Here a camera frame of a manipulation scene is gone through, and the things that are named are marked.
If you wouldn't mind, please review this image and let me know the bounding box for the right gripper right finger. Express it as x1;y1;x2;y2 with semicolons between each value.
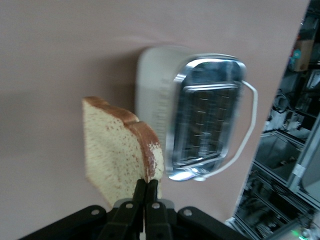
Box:
146;180;176;240

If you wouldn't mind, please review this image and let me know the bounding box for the grey aluminium rack frame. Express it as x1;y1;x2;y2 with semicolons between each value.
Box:
286;119;320;196

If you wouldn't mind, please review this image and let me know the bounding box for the cardboard box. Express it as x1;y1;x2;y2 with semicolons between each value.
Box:
289;39;315;73

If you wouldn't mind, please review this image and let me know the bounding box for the slice of brown-crust bread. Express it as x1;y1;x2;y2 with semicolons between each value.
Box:
81;96;165;208

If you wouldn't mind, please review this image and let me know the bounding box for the brown table cover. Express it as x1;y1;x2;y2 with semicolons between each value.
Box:
0;0;312;240

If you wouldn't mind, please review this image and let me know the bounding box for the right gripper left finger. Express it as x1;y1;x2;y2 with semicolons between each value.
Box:
97;179;147;240

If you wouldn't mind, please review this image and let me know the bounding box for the cream and chrome toaster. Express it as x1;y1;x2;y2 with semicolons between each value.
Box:
134;46;248;182

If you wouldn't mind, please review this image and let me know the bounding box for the white toaster power cable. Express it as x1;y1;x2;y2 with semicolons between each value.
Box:
199;79;259;181

